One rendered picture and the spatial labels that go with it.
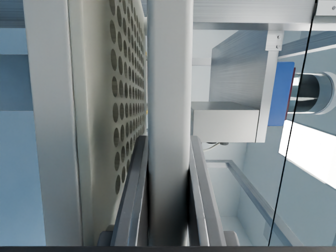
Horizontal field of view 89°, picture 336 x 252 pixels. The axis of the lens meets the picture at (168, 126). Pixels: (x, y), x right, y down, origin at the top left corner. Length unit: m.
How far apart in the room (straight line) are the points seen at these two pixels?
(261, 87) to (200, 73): 3.31
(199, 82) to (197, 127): 3.34
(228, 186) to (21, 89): 4.59
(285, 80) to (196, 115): 0.29
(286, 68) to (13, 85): 0.92
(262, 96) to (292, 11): 0.21
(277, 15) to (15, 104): 0.87
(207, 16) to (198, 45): 3.43
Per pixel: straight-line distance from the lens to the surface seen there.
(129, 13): 0.20
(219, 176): 4.65
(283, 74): 0.64
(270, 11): 0.53
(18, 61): 0.83
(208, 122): 0.54
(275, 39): 0.59
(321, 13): 0.58
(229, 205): 5.23
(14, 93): 0.85
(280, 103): 0.65
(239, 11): 0.50
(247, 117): 0.57
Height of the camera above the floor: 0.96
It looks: 1 degrees up
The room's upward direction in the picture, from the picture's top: 90 degrees clockwise
